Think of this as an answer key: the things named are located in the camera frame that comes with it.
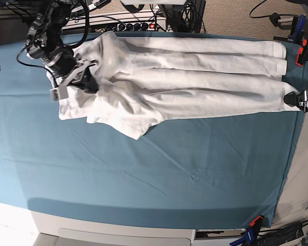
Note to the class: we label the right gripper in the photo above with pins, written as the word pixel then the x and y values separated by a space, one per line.
pixel 61 66

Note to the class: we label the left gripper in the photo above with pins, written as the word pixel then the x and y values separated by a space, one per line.
pixel 298 99

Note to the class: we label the white T-shirt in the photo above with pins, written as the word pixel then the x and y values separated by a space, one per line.
pixel 143 81

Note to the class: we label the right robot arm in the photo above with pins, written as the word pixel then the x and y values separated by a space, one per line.
pixel 43 42

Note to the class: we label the orange black right clamp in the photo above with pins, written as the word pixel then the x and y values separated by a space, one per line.
pixel 302 54

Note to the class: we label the orange black clamp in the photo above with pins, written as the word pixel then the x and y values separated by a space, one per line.
pixel 256 224
pixel 302 54

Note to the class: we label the blue clamp top right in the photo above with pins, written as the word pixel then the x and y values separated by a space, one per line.
pixel 295 25

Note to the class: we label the blue clamp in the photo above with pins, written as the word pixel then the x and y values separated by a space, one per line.
pixel 249 236
pixel 295 25

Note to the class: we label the black caster wheel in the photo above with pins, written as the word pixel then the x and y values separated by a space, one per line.
pixel 274 18

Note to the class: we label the black power strip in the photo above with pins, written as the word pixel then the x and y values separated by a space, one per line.
pixel 137 27

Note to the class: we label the teal table cloth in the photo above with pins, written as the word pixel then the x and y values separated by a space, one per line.
pixel 215 173

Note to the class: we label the orange black bottom clamp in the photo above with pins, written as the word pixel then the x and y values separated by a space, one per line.
pixel 256 224

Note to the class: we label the blue clamp bottom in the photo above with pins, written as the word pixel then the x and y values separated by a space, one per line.
pixel 249 236

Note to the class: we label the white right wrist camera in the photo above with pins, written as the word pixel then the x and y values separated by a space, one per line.
pixel 59 93

